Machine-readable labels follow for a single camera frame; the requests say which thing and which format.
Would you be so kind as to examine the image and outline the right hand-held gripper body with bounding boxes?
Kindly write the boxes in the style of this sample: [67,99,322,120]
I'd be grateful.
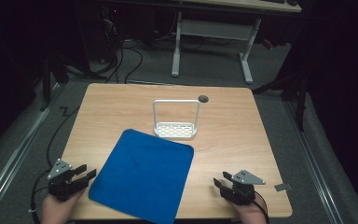
[219,169,267,206]

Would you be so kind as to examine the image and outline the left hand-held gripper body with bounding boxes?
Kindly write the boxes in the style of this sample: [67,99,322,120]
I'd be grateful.
[47,159,90,203]

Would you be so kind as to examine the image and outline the blue cloth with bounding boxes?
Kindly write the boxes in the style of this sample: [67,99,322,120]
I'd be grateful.
[88,128,196,224]

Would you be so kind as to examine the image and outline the person's right hand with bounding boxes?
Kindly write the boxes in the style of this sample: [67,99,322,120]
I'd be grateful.
[226,197,269,224]

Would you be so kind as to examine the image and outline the person's left hand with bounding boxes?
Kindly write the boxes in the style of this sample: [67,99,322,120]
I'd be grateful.
[41,189,87,224]

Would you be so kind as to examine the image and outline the grey tape piece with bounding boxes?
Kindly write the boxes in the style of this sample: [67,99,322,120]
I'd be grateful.
[274,182,293,192]

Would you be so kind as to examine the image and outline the black metal stand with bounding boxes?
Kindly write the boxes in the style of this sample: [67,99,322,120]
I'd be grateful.
[252,69,310,133]
[39,54,70,113]

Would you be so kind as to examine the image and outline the dark computer tower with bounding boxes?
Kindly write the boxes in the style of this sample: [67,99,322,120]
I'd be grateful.
[101,4,125,63]

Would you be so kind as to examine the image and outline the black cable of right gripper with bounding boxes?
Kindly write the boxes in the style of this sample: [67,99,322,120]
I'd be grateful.
[251,189,270,224]

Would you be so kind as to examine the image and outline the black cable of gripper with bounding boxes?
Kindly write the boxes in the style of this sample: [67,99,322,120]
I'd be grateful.
[29,105,82,224]
[251,189,270,224]

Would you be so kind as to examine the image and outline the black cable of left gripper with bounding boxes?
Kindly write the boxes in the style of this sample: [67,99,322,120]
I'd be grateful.
[29,105,82,224]

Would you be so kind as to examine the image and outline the metal floor rail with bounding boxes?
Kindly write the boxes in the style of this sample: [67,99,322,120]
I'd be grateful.
[282,101,346,224]
[0,83,62,218]

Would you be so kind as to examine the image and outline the white wire rack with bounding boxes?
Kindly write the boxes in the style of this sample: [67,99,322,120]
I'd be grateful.
[152,98,201,139]

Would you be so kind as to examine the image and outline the black floor cables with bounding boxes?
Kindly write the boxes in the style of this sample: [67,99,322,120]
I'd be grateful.
[90,38,145,85]

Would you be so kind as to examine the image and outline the white desk frame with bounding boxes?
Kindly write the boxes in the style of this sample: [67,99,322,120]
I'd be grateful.
[171,0,303,85]

